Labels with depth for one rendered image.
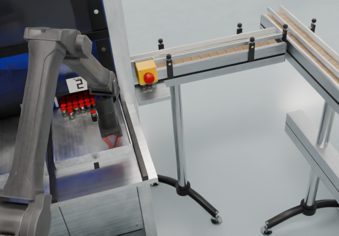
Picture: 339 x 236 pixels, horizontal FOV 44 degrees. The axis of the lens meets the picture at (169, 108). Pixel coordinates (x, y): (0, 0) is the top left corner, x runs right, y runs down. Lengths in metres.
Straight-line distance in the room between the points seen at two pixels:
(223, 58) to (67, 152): 0.74
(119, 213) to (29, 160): 1.28
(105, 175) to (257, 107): 1.80
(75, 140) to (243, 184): 1.23
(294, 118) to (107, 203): 0.97
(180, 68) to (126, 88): 0.27
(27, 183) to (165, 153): 1.90
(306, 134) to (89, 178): 1.05
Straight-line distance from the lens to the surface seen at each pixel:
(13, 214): 0.82
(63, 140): 1.53
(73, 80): 1.53
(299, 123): 2.04
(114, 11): 1.42
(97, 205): 1.99
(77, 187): 1.36
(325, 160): 1.89
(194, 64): 1.73
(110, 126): 1.34
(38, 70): 0.84
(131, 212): 2.07
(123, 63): 1.52
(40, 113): 0.82
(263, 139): 2.74
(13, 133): 1.63
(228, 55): 1.77
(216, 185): 2.46
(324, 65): 1.75
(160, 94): 1.65
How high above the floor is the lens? 1.87
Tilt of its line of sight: 39 degrees down
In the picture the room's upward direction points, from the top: 5 degrees counter-clockwise
